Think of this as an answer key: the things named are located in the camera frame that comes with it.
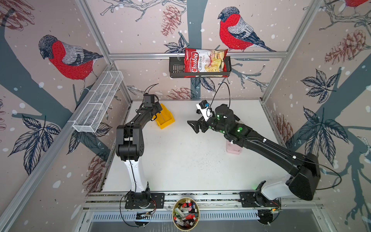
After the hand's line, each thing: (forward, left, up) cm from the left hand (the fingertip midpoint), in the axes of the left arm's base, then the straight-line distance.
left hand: (157, 105), depth 100 cm
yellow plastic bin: (-3, -4, -11) cm, 12 cm away
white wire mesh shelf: (-13, +29, +17) cm, 36 cm away
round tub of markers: (-63, -20, -5) cm, 66 cm away
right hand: (-24, -23, +15) cm, 37 cm away
